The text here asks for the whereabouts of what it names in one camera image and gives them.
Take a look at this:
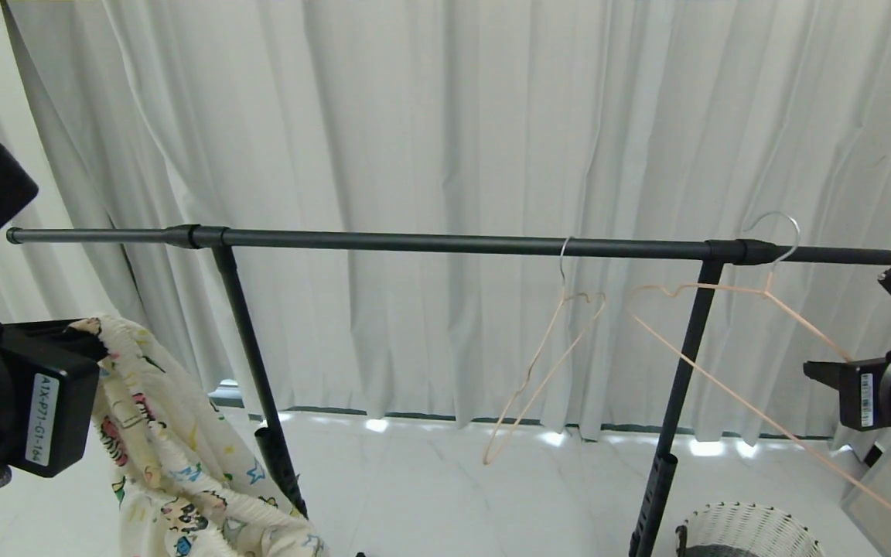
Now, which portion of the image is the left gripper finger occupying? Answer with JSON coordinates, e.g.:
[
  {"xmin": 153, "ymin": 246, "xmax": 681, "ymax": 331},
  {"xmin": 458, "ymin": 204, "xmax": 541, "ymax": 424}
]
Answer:
[{"xmin": 36, "ymin": 331, "xmax": 111, "ymax": 367}]

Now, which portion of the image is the cream printed garment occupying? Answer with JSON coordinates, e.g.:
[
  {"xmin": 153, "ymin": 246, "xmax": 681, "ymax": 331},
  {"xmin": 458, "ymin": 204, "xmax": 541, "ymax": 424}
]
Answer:
[{"xmin": 67, "ymin": 313, "xmax": 328, "ymax": 557}]

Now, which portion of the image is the pink clothes hanger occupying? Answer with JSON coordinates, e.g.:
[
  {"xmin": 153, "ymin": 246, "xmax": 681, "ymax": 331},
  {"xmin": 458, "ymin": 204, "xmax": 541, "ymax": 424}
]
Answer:
[
  {"xmin": 483, "ymin": 236, "xmax": 607, "ymax": 465},
  {"xmin": 627, "ymin": 211, "xmax": 891, "ymax": 538}
]

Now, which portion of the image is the white laundry basket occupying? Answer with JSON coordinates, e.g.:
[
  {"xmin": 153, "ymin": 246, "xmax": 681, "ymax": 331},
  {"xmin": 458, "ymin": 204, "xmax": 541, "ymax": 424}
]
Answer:
[{"xmin": 675, "ymin": 501, "xmax": 825, "ymax": 557}]

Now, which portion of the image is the black clothes rack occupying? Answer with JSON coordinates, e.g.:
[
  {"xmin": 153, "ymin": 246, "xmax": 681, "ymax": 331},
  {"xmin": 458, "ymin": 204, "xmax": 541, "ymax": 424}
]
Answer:
[{"xmin": 6, "ymin": 224, "xmax": 891, "ymax": 557}]

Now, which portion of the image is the white curtain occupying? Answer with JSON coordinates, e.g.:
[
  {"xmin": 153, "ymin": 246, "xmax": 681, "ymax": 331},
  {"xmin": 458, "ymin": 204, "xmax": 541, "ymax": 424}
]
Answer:
[
  {"xmin": 1, "ymin": 0, "xmax": 891, "ymax": 446},
  {"xmin": 0, "ymin": 0, "xmax": 145, "ymax": 330}
]

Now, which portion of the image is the window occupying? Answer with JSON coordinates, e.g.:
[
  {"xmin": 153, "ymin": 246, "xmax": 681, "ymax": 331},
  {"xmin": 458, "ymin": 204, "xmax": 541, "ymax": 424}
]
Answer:
[{"xmin": 210, "ymin": 379, "xmax": 245, "ymax": 408}]

